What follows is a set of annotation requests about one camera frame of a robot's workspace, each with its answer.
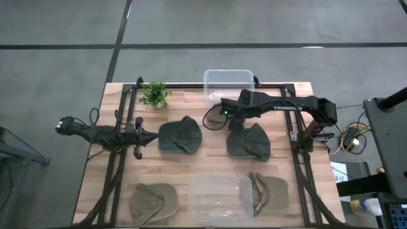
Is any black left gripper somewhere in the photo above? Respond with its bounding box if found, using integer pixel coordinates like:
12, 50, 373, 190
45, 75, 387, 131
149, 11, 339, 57
125, 116, 160, 160

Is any khaki cap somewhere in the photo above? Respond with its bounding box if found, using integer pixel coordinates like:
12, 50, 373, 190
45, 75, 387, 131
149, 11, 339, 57
128, 182, 179, 227
247, 171, 291, 218

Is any dark green cap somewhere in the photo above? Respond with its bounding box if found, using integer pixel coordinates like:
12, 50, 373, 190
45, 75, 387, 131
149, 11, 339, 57
158, 115, 204, 155
226, 122, 272, 163

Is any small green artificial plant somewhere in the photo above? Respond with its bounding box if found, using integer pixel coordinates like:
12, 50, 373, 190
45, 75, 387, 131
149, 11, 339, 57
137, 80, 173, 110

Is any clear plastic bin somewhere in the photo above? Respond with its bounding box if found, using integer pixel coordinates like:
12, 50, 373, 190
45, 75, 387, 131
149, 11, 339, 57
203, 69, 256, 106
188, 174, 255, 225

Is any white paper sheet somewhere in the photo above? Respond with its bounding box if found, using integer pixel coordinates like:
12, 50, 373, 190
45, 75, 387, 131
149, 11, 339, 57
330, 161, 350, 184

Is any black power adapter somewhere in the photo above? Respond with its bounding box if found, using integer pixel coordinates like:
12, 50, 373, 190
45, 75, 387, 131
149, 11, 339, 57
343, 127, 362, 150

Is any glass side table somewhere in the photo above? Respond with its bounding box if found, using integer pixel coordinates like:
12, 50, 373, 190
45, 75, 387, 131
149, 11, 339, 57
0, 126, 52, 229

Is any black cart base beam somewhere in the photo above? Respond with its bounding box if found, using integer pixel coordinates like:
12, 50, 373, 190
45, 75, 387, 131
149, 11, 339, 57
336, 172, 391, 198

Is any grey equipment cart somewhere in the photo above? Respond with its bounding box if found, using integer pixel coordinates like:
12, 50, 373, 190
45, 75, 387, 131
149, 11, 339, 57
362, 87, 407, 200

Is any white plastic bottle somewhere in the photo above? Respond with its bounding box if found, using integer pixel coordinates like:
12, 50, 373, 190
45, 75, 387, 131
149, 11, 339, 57
350, 197, 383, 218

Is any blue lit keyboard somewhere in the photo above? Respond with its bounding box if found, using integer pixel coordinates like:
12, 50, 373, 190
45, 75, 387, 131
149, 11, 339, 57
382, 201, 407, 229

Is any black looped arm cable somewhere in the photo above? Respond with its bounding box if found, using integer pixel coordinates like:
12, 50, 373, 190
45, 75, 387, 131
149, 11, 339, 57
202, 104, 230, 132

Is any black aluminium rig frame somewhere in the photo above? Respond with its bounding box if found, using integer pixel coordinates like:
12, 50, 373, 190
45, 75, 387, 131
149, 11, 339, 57
72, 76, 348, 228

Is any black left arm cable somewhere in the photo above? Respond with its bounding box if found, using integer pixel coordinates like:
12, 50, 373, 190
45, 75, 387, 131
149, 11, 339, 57
88, 107, 101, 127

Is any yellow cable bundle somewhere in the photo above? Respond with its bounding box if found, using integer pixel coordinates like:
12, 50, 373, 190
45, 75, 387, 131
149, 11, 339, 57
339, 124, 372, 152

